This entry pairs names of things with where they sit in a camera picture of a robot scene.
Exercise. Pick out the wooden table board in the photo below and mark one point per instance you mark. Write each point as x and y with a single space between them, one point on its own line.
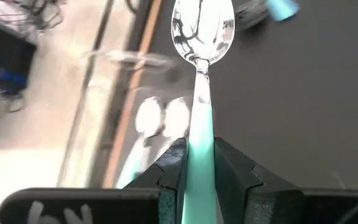
136 81

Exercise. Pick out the clear plastic bin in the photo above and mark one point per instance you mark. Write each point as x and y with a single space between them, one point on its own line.
129 60

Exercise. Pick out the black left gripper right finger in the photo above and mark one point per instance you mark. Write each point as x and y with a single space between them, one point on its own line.
244 186

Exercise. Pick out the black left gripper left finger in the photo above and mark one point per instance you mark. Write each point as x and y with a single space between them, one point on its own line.
169 174

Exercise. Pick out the black box with blue lights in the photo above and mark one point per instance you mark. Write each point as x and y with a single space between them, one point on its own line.
5 62

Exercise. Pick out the black table mat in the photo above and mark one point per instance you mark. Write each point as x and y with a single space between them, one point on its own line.
291 109

